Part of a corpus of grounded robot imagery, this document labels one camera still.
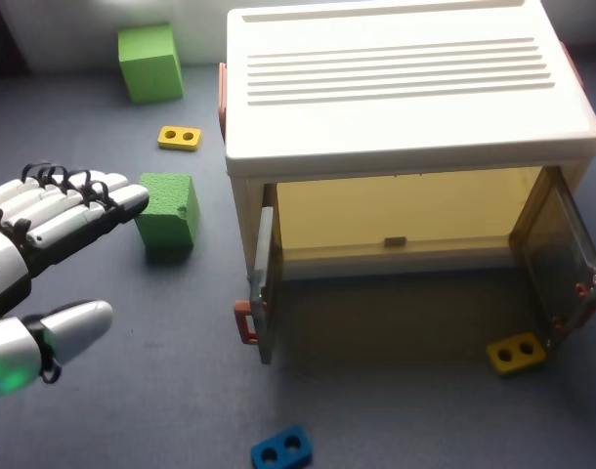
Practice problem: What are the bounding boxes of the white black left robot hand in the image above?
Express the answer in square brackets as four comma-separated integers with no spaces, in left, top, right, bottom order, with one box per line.
[0,162,150,403]

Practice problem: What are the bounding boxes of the white plastic storage box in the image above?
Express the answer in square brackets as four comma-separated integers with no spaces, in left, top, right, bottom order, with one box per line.
[224,0,596,283]

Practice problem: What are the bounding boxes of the small green foam block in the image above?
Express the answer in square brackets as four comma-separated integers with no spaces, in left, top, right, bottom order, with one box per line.
[134,172,200,253]

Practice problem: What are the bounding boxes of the grey table cloth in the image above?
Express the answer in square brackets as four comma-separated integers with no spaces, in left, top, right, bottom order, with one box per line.
[0,41,596,469]

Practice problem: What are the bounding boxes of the yellow two-hole block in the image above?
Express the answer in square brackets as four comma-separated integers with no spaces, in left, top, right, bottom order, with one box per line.
[156,125,203,152]
[486,331,547,377]

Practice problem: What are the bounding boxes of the large green foam block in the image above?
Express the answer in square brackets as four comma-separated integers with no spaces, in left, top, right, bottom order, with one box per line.
[116,22,186,105]

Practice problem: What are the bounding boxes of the blue two-hole block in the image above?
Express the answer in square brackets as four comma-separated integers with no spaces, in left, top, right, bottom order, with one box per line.
[250,424,313,469]

